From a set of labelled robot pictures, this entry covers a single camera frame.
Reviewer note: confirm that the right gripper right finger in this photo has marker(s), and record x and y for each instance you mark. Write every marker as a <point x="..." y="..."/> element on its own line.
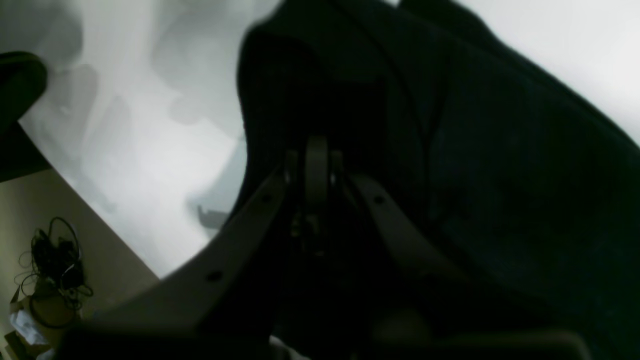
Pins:
<point x="406" y="251"/>

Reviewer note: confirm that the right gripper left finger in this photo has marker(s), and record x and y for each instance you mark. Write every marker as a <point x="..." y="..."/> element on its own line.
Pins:
<point x="185" y="297"/>

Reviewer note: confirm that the black T-shirt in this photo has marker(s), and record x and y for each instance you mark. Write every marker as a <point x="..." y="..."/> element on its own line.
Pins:
<point x="494" y="159"/>

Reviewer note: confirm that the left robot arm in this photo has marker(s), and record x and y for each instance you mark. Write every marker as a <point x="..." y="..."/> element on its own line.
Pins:
<point x="23" y="80"/>

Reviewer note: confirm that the cardboard box on floor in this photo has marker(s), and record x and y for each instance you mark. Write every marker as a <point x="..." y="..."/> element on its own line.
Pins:
<point x="39" y="324"/>

